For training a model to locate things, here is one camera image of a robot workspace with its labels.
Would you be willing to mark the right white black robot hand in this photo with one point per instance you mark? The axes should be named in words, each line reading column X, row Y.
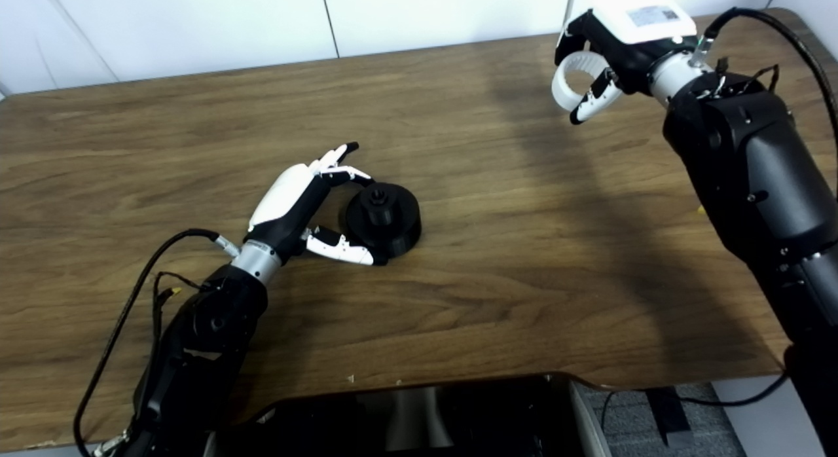
column 645, row 31

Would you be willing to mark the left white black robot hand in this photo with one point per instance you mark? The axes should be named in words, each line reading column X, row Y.
column 285, row 198

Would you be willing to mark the round black plastic part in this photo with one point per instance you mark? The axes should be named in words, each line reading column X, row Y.
column 393, row 221

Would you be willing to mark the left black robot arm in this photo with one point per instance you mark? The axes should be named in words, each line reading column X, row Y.
column 203, row 352

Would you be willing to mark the glossy black robot torso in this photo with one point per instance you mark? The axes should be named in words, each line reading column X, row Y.
column 327, row 424

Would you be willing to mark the white floor board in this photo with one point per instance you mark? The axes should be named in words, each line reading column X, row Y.
column 759, row 424

